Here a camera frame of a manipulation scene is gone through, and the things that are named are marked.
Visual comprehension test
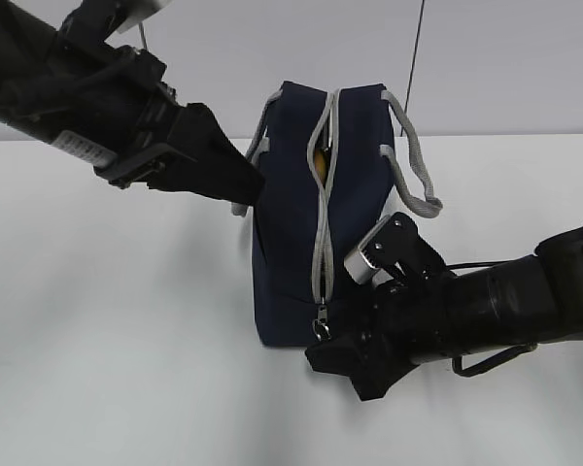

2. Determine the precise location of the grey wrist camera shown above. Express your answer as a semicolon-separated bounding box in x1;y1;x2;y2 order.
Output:
116;0;172;34
343;211;448;284

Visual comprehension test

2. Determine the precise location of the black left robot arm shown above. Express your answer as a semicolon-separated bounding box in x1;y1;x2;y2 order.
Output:
0;1;264;206

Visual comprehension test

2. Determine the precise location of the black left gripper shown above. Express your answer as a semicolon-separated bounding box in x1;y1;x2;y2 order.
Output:
94;46;264;205

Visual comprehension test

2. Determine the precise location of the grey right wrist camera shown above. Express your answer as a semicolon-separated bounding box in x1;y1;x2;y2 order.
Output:
343;211;448;284

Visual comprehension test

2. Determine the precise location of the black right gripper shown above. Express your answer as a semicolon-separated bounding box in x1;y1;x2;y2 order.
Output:
304;267;460;401

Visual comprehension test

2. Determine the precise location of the navy grey insulated lunch bag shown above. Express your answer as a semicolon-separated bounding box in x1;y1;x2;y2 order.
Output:
231;82;443;349

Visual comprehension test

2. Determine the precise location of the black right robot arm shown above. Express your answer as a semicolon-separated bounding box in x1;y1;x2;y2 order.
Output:
305;214;583;401

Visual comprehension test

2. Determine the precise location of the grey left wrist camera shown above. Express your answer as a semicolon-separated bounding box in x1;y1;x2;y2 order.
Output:
116;0;172;34

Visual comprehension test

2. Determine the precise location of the yellow banana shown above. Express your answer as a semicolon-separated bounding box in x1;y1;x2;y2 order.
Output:
313;149;330;185

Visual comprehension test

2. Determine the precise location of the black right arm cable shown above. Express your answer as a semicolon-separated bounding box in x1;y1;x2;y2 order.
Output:
441;259;538;377

